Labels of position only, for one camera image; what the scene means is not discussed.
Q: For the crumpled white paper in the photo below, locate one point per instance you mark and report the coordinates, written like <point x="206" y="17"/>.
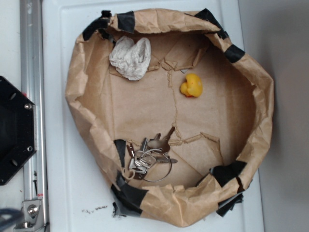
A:
<point x="131" y="59"/>

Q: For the brown paper bag bin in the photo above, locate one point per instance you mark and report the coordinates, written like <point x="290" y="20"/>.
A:
<point x="220" y="137"/>

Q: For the bunch of metal keys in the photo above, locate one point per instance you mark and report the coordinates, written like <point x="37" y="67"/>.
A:
<point x="151" y="153"/>

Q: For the yellow rubber duck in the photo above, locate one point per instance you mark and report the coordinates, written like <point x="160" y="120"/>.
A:
<point x="192" y="87"/>

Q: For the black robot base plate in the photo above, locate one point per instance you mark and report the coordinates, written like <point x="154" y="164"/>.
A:
<point x="17" y="134"/>

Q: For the metal corner bracket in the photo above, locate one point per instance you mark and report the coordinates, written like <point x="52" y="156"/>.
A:
<point x="33" y="218"/>

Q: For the aluminium extrusion rail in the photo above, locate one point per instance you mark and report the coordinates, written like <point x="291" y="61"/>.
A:
<point x="32" y="84"/>

